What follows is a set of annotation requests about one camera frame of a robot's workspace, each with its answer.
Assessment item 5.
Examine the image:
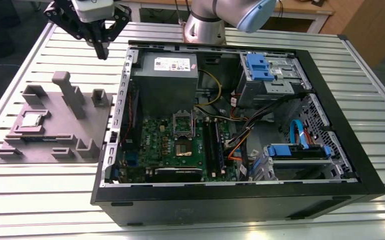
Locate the green motherboard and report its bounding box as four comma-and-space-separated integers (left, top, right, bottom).
115, 115, 245, 184

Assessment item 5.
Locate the white desk frame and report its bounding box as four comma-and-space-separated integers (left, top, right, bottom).
130, 0, 193, 25

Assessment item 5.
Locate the grey power supply unit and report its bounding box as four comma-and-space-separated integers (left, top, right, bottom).
131, 51, 201, 119

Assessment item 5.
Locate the yellow wire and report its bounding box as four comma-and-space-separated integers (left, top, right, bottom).
194, 68, 223, 108

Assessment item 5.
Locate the blue board connector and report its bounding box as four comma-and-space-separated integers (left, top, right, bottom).
126, 152, 139, 168

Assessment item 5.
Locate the blue plastic drive latch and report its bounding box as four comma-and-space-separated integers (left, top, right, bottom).
246, 53, 278, 82

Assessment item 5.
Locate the wooden desk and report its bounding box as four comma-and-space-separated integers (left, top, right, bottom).
262, 0, 337, 35

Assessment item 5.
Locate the silver CPU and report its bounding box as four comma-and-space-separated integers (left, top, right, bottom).
20, 111, 45, 129

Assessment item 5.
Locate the metal socket cover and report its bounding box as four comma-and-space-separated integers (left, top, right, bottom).
171, 109, 197, 139

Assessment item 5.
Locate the black graphics card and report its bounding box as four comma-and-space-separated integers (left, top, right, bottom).
144, 165, 205, 183

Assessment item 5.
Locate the orange wire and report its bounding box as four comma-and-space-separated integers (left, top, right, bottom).
227, 147, 246, 161

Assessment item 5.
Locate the wooden cabinet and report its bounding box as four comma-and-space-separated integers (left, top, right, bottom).
321, 0, 385, 70

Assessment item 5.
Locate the blue SATA wire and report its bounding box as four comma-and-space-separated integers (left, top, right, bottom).
289, 119, 314, 151

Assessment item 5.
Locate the mixed colour wire bundle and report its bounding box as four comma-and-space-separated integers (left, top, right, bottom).
197, 109, 249, 124

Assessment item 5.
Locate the hard disk in blue carrier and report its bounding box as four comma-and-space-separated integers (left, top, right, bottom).
266, 143, 333, 161

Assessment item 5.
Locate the red SATA wire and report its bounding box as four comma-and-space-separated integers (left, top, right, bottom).
298, 127, 313, 149

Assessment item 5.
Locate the blue flat wire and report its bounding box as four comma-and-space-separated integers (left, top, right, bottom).
247, 153, 267, 181

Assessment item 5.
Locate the dark RAM stick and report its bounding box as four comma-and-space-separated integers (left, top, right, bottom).
20, 136, 60, 144

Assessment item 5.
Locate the metal drive cage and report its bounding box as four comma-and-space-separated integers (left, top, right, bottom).
237, 51, 314, 109

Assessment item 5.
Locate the black RAM slot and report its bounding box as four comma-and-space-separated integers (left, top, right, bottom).
202, 118, 213, 176
206, 119, 218, 176
211, 119, 222, 176

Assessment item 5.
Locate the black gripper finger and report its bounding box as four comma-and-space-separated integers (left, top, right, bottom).
43, 0, 103, 60
100, 4, 132, 60

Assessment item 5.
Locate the blue RAM stick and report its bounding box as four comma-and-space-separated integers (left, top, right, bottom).
215, 120, 229, 176

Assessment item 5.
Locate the grey parts rack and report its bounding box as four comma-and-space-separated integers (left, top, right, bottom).
0, 70, 118, 165

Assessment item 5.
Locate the black PC case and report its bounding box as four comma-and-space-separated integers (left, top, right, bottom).
90, 39, 385, 228

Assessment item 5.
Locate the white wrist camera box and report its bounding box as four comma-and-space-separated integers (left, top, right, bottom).
71, 0, 115, 23

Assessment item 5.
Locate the black wire bundle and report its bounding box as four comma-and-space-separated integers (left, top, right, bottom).
238, 91, 317, 133

